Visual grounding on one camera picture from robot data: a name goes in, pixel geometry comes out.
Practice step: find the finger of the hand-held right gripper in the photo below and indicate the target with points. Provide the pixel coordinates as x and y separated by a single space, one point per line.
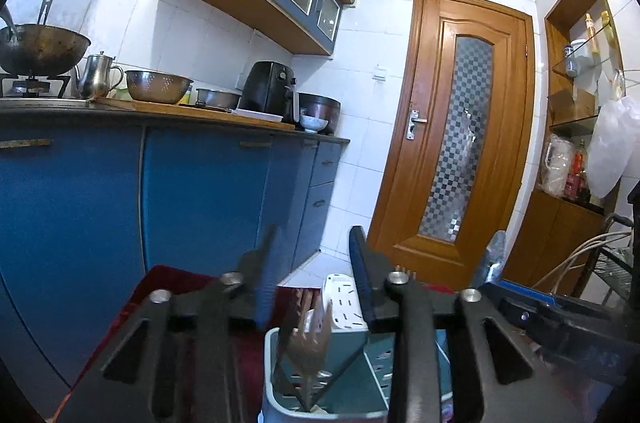
492 255

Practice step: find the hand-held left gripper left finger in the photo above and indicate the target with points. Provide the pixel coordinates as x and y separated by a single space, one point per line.
265 288

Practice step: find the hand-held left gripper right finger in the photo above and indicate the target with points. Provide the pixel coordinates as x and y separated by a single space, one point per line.
362 283

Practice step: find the steel fork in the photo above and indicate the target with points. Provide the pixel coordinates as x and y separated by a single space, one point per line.
312 348

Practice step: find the light blue utensil box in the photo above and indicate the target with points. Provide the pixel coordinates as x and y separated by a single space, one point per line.
360 383

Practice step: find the white perforated plastic insert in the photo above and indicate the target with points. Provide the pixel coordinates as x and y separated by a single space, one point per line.
345 303

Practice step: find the wooden shelf unit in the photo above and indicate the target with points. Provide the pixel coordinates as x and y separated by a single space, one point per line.
555 233

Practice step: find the dark red floral blanket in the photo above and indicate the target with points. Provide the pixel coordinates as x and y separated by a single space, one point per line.
170 278

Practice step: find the wooden door with glass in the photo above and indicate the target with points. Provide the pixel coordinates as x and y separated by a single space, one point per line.
425 183

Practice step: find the white plastic jug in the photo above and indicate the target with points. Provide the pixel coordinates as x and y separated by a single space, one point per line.
556 165

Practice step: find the white plastic bag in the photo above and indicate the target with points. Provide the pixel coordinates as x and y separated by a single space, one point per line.
607 143

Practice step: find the white bowl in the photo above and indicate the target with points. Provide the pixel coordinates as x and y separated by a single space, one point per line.
314 124

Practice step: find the cardboard box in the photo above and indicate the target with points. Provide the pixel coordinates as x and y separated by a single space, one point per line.
570 105

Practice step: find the white tray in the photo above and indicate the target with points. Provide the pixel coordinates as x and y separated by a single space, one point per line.
260 115

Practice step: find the dark rice cooker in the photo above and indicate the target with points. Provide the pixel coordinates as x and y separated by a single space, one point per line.
322 105

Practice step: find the shallow steel pot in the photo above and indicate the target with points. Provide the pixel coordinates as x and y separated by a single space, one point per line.
217 98

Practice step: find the black air fryer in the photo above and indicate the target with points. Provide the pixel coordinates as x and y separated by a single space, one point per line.
267 88

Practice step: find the wooden cutting board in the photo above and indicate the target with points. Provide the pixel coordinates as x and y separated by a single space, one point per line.
165 108

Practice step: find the steel colander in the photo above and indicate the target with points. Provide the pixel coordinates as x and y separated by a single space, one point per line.
157 87

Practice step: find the steel kettle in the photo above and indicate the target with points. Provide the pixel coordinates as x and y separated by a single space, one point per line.
97 78

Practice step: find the gas stove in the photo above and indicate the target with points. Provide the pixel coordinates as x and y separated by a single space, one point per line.
32 88

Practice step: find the large dark wok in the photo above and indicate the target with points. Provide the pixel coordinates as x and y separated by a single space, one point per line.
45 50

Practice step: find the white wall switch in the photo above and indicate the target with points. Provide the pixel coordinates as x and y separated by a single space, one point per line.
381 73

